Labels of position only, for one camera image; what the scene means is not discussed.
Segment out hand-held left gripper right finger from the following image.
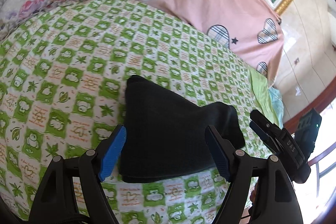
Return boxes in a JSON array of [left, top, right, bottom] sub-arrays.
[[205, 125, 301, 224]]

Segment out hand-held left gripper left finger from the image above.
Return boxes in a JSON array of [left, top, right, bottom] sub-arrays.
[[28, 124, 127, 224]]

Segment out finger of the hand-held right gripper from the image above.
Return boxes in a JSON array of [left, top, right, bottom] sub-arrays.
[[249, 122, 279, 155], [251, 109, 285, 138]]

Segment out black pants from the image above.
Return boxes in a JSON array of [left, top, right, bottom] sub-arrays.
[[119, 75, 246, 184]]

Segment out light blue cloth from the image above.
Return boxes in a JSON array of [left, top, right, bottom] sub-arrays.
[[268, 86, 285, 127]]

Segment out plain green sheet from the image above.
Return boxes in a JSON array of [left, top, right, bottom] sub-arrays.
[[248, 67, 280, 130]]

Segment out green checkered bed sheet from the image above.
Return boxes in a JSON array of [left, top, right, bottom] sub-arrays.
[[0, 0, 273, 224]]

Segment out wooden bed frame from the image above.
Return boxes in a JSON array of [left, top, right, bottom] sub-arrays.
[[283, 102, 336, 135]]

